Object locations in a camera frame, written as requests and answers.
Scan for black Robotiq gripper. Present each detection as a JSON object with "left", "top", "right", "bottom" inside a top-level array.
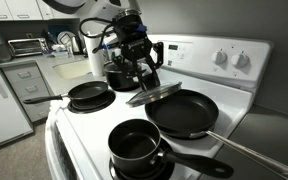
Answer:
[{"left": 112, "top": 9, "right": 162, "bottom": 93}]

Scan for glass lid with black knob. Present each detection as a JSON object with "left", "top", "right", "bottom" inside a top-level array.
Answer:
[{"left": 125, "top": 81, "right": 183, "bottom": 108}]

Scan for small black saucepan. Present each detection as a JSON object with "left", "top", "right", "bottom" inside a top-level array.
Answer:
[{"left": 107, "top": 118, "right": 235, "bottom": 179}]

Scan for black stock pot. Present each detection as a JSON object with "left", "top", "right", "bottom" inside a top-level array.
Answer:
[{"left": 103, "top": 59, "right": 152, "bottom": 91}]

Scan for white stove knob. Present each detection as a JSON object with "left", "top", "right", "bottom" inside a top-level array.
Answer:
[
  {"left": 230, "top": 51, "right": 251, "bottom": 70},
  {"left": 211, "top": 49, "right": 228, "bottom": 66}
]

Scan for white electric stove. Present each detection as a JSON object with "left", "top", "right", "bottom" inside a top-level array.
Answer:
[{"left": 44, "top": 33, "right": 274, "bottom": 180}]

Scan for white plate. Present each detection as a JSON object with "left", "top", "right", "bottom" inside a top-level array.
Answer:
[{"left": 57, "top": 30, "right": 73, "bottom": 46}]

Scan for dish soap bottle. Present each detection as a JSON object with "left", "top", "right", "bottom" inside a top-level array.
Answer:
[{"left": 101, "top": 43, "right": 114, "bottom": 63}]

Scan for large black frying pan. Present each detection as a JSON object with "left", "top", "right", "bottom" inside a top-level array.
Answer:
[{"left": 144, "top": 88, "right": 288, "bottom": 180}]

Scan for white paper towel roll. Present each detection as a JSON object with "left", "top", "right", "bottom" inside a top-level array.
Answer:
[{"left": 83, "top": 31, "right": 106, "bottom": 78}]

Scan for small black frying pan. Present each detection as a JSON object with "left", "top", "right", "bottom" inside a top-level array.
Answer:
[{"left": 22, "top": 80, "right": 109, "bottom": 105}]

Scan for steel electric kettle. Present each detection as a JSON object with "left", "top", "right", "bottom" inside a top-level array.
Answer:
[{"left": 69, "top": 34, "right": 84, "bottom": 56}]

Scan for cream kitchen sink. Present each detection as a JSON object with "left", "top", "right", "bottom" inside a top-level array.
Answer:
[{"left": 52, "top": 59, "right": 93, "bottom": 80}]

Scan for tall grey cabinet drawer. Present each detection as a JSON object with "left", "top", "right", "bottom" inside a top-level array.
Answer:
[{"left": 19, "top": 93, "right": 52, "bottom": 123}]

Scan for silver toaster oven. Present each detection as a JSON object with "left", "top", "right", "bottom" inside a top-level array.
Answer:
[{"left": 7, "top": 37, "right": 49, "bottom": 58}]

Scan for white refrigerator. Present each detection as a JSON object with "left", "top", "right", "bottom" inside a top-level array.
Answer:
[{"left": 0, "top": 46, "right": 34, "bottom": 153}]

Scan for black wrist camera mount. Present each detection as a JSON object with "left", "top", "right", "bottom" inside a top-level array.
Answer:
[{"left": 152, "top": 41, "right": 165, "bottom": 66}]

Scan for white wall cabinets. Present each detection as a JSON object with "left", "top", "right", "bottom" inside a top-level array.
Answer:
[{"left": 0, "top": 0, "right": 85, "bottom": 22}]

